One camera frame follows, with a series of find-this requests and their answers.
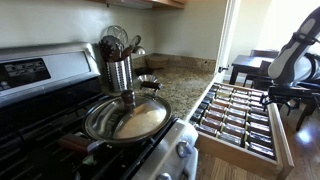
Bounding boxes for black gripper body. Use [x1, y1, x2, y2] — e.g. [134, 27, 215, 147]
[259, 86, 320, 111]

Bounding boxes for wooden spice drawer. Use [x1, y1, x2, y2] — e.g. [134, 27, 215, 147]
[190, 83, 294, 180]

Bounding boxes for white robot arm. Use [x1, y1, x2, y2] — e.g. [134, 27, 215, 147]
[260, 7, 320, 109]

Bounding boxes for dark wooden chair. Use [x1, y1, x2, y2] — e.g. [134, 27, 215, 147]
[243, 50, 279, 90]

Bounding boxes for dark dining table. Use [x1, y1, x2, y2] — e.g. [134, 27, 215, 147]
[229, 55, 273, 85]

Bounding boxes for round wooden coaster stack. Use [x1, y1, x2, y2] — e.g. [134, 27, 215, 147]
[146, 56, 168, 69]

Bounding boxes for small steel strainer cup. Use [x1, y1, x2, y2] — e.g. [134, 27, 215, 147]
[138, 74, 162, 92]

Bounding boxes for frying pan with glass lid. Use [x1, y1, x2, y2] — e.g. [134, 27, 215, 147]
[58, 90, 171, 155]

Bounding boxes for perforated steel utensil holder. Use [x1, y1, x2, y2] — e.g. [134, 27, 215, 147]
[106, 61, 128, 92]

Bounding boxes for wooden upper cabinets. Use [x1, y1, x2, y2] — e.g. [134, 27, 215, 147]
[89, 0, 188, 9]

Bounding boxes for stainless steel gas stove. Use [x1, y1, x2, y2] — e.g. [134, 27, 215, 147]
[0, 42, 198, 180]

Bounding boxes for black door handle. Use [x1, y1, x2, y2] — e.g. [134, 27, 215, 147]
[218, 66, 229, 73]

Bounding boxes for wire whisk utensil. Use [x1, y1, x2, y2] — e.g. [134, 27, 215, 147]
[107, 25, 128, 44]

